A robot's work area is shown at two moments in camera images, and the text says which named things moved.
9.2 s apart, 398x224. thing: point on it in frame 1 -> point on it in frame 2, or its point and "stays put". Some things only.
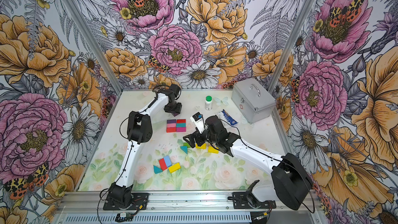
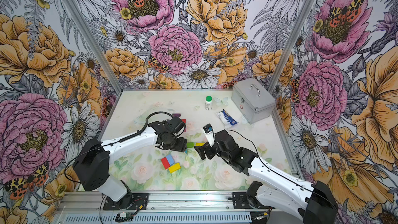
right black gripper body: x=205 y=137 -> x=212 y=151
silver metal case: x=252 y=100 stays put
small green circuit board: x=126 y=214 stays put
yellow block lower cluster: x=174 y=167 stays put
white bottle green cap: x=208 y=102 stays put
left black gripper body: x=172 y=107 -> x=174 y=143
